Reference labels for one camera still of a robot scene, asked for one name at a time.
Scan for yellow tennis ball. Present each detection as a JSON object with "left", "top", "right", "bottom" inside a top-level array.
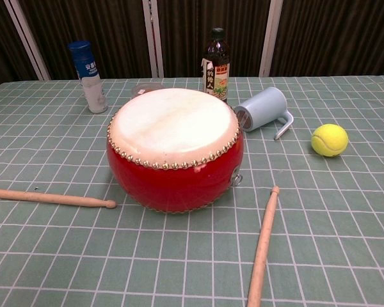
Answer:
[{"left": 310, "top": 123, "right": 349, "bottom": 157}]

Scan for green checked tablecloth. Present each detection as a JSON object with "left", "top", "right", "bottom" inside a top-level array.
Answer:
[{"left": 0, "top": 75, "right": 384, "bottom": 307}]

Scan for wooden drumstick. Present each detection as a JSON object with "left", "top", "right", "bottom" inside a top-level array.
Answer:
[
  {"left": 246, "top": 185, "right": 280, "bottom": 307},
  {"left": 0, "top": 188, "right": 118, "bottom": 209}
]

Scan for red Chinese drum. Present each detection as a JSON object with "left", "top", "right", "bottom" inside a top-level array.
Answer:
[{"left": 106, "top": 88, "right": 244, "bottom": 214}]

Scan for light blue plastic mug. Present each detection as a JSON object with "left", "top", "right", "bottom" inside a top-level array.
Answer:
[{"left": 234, "top": 86, "right": 294, "bottom": 141}]

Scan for white bottle with blue cap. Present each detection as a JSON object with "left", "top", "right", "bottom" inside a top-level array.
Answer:
[{"left": 67, "top": 40, "right": 109, "bottom": 114}]

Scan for dark sauce bottle with label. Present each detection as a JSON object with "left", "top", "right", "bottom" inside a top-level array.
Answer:
[{"left": 201, "top": 27, "right": 230, "bottom": 104}]

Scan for white frame post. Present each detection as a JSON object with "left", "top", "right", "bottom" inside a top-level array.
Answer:
[
  {"left": 141, "top": 0, "right": 164, "bottom": 79},
  {"left": 259, "top": 0, "right": 284, "bottom": 78},
  {"left": 4, "top": 0, "right": 51, "bottom": 81}
]

